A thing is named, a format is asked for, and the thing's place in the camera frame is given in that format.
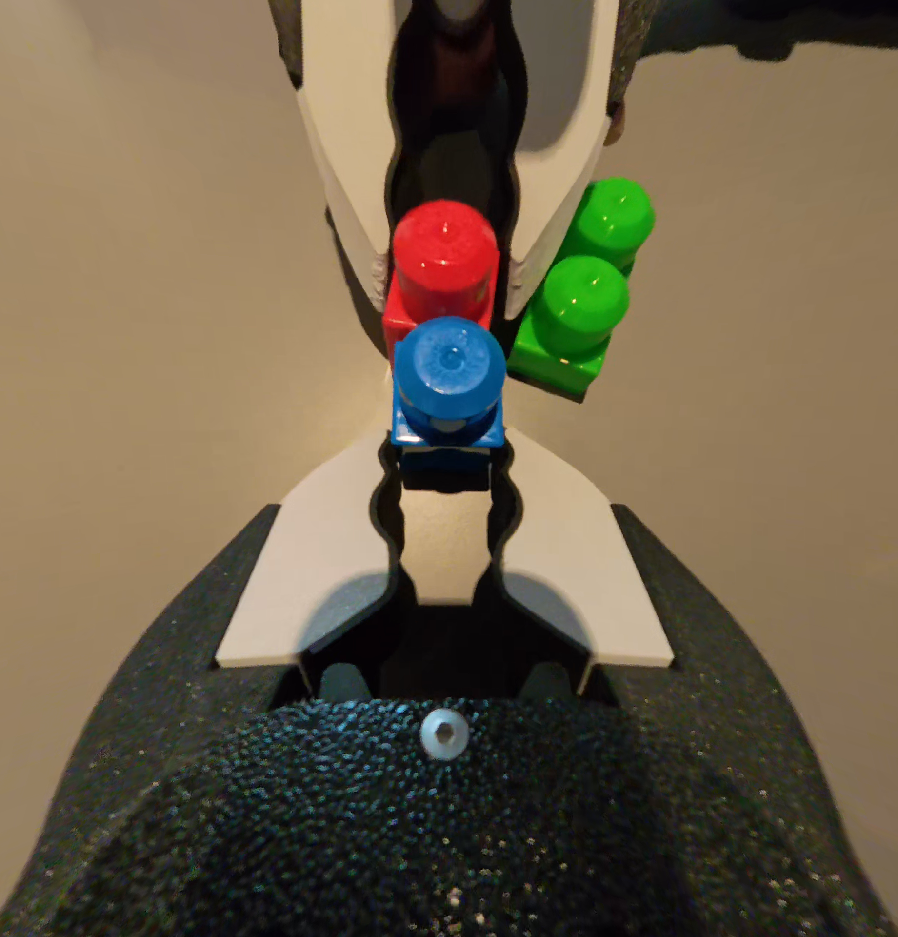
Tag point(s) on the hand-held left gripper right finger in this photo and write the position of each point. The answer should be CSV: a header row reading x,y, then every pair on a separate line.
x,y
580,578

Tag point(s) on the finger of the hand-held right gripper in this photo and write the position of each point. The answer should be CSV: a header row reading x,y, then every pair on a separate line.
x,y
346,132
566,176

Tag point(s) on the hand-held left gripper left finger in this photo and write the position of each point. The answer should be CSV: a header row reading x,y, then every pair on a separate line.
x,y
302,571

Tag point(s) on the red single-stud mega block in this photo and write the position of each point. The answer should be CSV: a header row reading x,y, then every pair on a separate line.
x,y
441,249

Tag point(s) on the blue single-stud mega block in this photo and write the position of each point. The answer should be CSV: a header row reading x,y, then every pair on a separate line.
x,y
449,366

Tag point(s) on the green two-stud mega block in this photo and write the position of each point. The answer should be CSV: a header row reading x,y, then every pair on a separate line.
x,y
580,307

